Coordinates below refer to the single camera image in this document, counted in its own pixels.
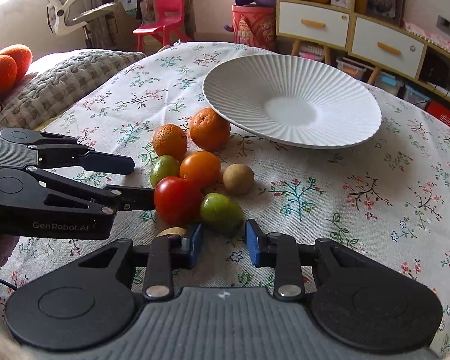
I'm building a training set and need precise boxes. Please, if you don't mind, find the small brown kiwi fruit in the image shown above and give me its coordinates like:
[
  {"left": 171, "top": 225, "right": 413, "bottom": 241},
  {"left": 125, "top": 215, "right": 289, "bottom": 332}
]
[{"left": 157, "top": 227, "right": 187, "bottom": 237}]

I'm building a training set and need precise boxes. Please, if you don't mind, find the green fruit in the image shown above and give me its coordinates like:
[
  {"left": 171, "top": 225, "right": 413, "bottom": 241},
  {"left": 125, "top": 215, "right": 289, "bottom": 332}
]
[
  {"left": 200, "top": 193, "right": 245, "bottom": 237},
  {"left": 149, "top": 154, "right": 180, "bottom": 188}
]

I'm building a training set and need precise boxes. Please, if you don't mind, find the mandarin orange front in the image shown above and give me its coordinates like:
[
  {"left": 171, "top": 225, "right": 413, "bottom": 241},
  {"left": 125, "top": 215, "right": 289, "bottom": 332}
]
[{"left": 152, "top": 124, "right": 188, "bottom": 161}]

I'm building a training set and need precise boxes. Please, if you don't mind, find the mandarin orange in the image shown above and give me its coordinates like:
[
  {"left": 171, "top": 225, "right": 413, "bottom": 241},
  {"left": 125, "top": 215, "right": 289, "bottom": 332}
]
[
  {"left": 152, "top": 124, "right": 188, "bottom": 161},
  {"left": 188, "top": 107, "right": 231, "bottom": 152}
]

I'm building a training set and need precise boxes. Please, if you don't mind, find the grey knitted blanket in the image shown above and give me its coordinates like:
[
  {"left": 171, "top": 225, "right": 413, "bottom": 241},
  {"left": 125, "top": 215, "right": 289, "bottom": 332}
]
[{"left": 0, "top": 49, "right": 145, "bottom": 130}]

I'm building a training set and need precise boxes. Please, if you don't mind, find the floral tablecloth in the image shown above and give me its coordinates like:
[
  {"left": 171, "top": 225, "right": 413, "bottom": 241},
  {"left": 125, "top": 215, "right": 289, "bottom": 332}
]
[{"left": 48, "top": 42, "right": 450, "bottom": 357}]

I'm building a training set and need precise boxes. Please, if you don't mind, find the red tomato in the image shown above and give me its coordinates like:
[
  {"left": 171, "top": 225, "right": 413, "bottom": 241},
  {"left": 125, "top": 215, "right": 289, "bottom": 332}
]
[{"left": 153, "top": 176, "right": 203, "bottom": 226}]

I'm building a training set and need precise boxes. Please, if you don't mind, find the white office chair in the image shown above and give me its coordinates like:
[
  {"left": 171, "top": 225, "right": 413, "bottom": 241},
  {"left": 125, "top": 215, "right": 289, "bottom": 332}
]
[{"left": 46, "top": 0, "right": 119, "bottom": 49}]

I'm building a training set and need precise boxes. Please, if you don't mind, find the orange tomato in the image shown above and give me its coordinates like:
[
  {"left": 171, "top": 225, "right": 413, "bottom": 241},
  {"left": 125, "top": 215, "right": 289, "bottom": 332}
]
[{"left": 179, "top": 151, "right": 221, "bottom": 189}]

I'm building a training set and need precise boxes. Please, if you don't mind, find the red plastic chair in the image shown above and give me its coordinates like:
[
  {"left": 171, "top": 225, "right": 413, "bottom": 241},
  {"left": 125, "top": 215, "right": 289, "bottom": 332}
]
[{"left": 133, "top": 0, "right": 193, "bottom": 52}]

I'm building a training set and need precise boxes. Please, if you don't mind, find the red box under cabinet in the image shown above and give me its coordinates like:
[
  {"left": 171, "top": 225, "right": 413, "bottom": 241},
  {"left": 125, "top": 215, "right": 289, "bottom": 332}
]
[{"left": 425, "top": 100, "right": 450, "bottom": 127}]

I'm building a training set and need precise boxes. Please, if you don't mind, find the white ribbed plate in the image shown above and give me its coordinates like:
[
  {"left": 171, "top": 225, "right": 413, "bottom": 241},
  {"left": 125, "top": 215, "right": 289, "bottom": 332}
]
[{"left": 202, "top": 54, "right": 382, "bottom": 150}]

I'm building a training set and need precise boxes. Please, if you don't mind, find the red toy bucket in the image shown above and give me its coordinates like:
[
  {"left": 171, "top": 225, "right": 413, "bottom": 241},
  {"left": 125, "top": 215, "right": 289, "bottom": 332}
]
[{"left": 232, "top": 5, "right": 277, "bottom": 51}]

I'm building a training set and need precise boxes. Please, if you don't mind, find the wooden shelf cabinet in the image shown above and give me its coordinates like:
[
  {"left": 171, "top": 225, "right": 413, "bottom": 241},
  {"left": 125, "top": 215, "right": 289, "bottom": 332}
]
[{"left": 276, "top": 0, "right": 450, "bottom": 103}]

